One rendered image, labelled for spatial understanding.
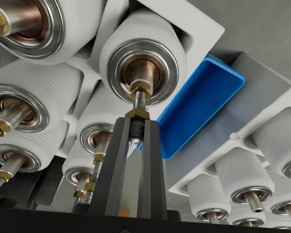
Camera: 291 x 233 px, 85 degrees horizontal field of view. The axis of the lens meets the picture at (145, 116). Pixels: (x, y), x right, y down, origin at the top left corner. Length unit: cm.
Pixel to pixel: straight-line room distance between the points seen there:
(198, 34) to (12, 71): 23
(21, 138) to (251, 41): 51
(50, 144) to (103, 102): 14
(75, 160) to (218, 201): 33
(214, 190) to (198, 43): 35
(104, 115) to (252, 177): 30
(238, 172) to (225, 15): 33
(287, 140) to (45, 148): 40
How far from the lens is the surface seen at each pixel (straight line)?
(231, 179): 39
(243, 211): 53
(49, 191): 63
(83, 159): 31
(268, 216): 63
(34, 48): 19
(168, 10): 23
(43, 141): 32
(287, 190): 48
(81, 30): 19
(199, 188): 46
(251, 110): 36
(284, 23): 50
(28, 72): 24
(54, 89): 24
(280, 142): 35
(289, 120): 37
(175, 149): 47
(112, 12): 23
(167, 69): 17
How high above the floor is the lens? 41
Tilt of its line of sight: 51 degrees down
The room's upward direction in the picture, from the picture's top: 177 degrees counter-clockwise
